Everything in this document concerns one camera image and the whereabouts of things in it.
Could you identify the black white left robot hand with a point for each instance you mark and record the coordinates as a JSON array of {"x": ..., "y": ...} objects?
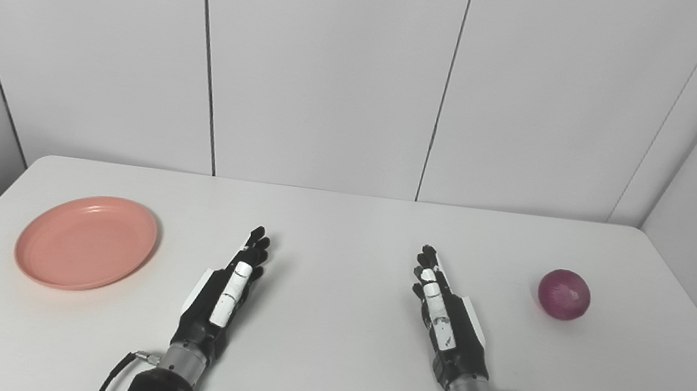
[{"x": 203, "y": 320}]

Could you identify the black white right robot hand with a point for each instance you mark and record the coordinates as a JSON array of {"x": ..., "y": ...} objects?
[{"x": 462, "y": 339}]

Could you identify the red onion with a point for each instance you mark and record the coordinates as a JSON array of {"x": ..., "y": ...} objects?
[{"x": 564, "y": 295}]

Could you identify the pink plastic plate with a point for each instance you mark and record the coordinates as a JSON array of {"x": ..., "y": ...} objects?
[{"x": 86, "y": 243}]

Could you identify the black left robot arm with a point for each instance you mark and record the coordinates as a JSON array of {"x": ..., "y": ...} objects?
[{"x": 166, "y": 384}]

